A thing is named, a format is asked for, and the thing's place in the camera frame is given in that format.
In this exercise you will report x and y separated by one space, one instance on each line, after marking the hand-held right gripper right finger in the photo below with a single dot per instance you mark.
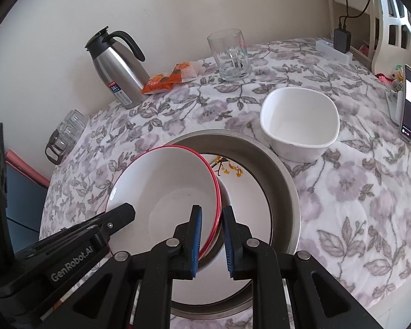
228 246

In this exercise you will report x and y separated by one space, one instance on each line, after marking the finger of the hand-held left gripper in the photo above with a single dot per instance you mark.
118 217

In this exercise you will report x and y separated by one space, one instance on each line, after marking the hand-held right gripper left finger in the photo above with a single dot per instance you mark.
196 246

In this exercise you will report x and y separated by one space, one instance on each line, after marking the white round bowl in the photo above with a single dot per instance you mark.
226 197

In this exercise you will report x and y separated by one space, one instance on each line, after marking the red-rimmed strawberry bowl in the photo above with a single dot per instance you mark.
164 185

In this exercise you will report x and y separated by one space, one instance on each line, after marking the white plate with ginkgo print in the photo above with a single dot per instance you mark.
250 192

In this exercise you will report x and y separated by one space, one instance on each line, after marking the large stainless steel basin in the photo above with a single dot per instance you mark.
284 195

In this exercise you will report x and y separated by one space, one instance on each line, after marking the blue board with pink edge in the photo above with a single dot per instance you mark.
24 192

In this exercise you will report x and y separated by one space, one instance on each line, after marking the grey floral tablecloth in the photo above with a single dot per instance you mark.
346 195

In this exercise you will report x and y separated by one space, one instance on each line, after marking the orange snack packet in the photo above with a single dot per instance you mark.
181 72
156 84

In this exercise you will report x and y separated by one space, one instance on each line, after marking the white square bowl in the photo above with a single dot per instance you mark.
298 123

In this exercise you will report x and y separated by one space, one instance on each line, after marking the stainless steel thermos jug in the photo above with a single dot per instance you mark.
116 72

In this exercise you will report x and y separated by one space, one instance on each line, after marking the clear glass mug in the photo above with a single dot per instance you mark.
231 58

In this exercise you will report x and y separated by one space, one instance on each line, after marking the white phone stand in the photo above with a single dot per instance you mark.
394 104

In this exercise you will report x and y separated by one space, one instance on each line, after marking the white power strip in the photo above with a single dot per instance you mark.
328 49

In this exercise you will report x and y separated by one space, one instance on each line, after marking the black charger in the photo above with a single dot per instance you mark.
342 39

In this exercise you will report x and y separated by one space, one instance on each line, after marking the small plush toy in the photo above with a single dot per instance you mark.
394 74

